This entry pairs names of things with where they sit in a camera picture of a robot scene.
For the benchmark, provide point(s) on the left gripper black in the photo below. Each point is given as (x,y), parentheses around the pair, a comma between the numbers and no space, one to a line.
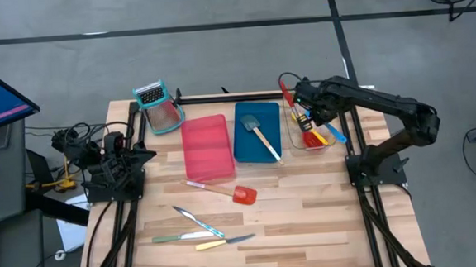
(131,158)

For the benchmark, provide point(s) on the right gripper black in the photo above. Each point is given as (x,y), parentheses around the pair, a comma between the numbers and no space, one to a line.
(314,100)

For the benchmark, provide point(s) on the yellow silicone spatula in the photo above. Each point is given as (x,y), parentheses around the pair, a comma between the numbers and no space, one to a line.
(320,137)

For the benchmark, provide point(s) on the light blue silicone spoon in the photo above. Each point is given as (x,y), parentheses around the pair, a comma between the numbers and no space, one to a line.
(337,135)

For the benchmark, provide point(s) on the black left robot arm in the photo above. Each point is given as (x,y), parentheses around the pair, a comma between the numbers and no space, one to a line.
(95,167)

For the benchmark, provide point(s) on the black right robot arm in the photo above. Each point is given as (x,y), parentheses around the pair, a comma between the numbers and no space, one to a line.
(385,99)

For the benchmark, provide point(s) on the clear plastic bin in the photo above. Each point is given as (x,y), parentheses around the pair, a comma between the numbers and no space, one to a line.
(293,136)

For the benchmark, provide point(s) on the teal metal box grater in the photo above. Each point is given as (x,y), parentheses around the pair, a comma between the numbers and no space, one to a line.
(158,113)

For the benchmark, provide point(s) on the blue plastic bin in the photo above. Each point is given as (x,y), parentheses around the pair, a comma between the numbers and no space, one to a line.
(249,149)

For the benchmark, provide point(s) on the pink translucent plastic bin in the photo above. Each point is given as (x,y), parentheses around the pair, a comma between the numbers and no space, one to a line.
(208,148)

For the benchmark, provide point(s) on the white paper sheet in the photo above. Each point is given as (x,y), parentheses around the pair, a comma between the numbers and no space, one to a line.
(72,234)

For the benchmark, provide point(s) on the dark side desk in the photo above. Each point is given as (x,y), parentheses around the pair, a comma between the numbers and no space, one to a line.
(9,184)

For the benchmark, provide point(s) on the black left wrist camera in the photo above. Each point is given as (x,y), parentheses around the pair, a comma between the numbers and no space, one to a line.
(114,143)

